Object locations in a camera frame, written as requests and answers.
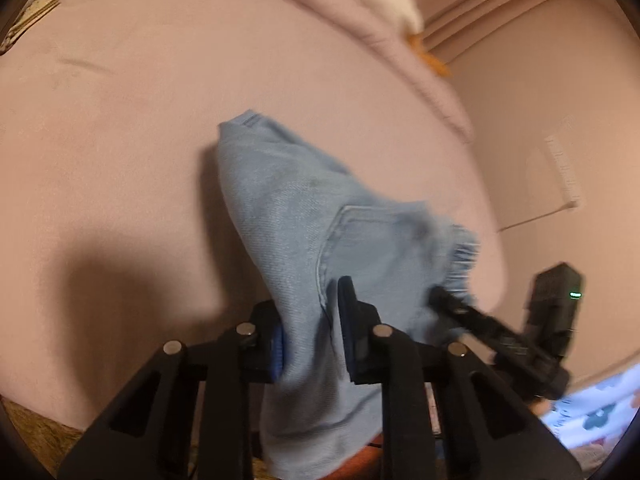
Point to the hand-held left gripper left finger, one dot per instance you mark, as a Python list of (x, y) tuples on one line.
[(277, 355)]

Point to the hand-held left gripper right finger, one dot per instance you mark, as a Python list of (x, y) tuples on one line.
[(350, 332)]

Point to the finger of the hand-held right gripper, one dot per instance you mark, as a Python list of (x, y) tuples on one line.
[(465, 317)]

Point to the light blue denim pants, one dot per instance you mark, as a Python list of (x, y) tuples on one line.
[(300, 220)]

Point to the white flower printed cloth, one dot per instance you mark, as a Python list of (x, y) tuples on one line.
[(600, 410)]

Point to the red-brown cloth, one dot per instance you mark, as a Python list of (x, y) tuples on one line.
[(367, 460)]

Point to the pink bed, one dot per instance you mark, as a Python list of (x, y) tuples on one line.
[(125, 135)]

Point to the pink curtain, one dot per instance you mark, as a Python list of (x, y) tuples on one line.
[(490, 5)]

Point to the pink comforter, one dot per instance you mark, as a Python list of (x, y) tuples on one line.
[(360, 20)]

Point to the cream printed garment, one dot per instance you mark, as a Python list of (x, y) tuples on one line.
[(35, 10)]

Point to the white wall socket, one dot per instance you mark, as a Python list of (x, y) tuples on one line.
[(565, 170)]

